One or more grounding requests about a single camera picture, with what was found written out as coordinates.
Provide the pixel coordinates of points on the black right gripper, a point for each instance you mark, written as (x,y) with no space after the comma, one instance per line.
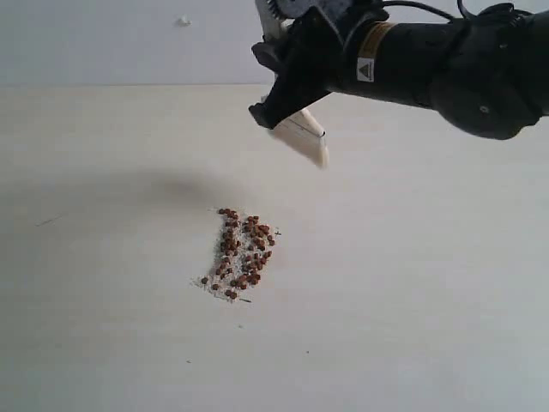
(303,63)

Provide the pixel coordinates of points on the white wide paint brush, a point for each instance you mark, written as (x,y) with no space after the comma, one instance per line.
(301,132)

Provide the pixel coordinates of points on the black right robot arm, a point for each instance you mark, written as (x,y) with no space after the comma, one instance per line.
(485,73)

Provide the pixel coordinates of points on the pile of white grains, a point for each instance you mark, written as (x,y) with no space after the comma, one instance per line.
(243,248)

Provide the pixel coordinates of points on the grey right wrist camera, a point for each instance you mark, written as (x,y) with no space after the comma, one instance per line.
(293,9)

